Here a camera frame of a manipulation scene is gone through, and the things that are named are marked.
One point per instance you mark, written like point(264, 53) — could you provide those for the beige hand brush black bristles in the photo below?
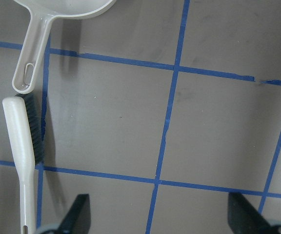
point(23, 126)

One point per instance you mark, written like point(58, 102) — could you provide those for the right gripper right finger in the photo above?
point(243, 218)

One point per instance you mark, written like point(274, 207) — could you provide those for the beige plastic dustpan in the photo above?
point(42, 15)

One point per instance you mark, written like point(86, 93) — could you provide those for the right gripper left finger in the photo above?
point(76, 221)

